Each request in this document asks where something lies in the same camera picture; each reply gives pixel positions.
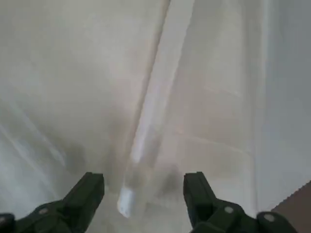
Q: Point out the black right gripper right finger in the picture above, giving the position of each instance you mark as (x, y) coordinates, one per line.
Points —
(209, 213)

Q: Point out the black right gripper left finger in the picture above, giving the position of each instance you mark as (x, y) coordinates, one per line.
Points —
(73, 213)

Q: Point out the beige tablecloth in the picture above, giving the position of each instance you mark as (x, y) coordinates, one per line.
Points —
(97, 85)

